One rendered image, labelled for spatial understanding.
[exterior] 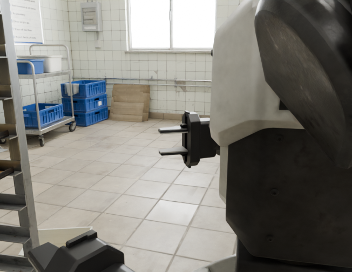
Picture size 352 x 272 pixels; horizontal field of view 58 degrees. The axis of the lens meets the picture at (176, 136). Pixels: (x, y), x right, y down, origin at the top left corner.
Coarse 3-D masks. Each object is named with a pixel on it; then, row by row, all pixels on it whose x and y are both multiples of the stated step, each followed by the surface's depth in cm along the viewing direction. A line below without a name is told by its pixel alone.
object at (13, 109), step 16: (0, 0) 68; (0, 16) 69; (0, 32) 70; (0, 64) 72; (16, 64) 74; (0, 80) 73; (16, 80) 74; (16, 96) 74; (16, 112) 75; (16, 144) 76; (16, 176) 78; (16, 192) 80; (32, 192) 82; (32, 208) 82; (32, 224) 83; (32, 240) 83
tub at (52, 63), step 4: (20, 56) 379; (24, 56) 378; (28, 56) 377; (32, 56) 376; (36, 56) 376; (40, 56) 375; (44, 56) 374; (48, 56) 375; (52, 56) 381; (56, 56) 390; (60, 56) 400; (44, 60) 377; (48, 60) 378; (52, 60) 384; (56, 60) 393; (60, 60) 403; (44, 64) 379; (48, 64) 379; (52, 64) 385; (56, 64) 394; (60, 64) 404; (44, 68) 380; (48, 68) 380; (52, 68) 386; (56, 68) 394; (60, 68) 405; (44, 72) 383; (48, 72) 382
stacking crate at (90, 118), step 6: (102, 108) 489; (66, 114) 462; (78, 114) 455; (84, 114) 450; (90, 114) 462; (96, 114) 475; (102, 114) 491; (78, 120) 457; (84, 120) 453; (90, 120) 464; (96, 120) 478; (102, 120) 494; (84, 126) 457
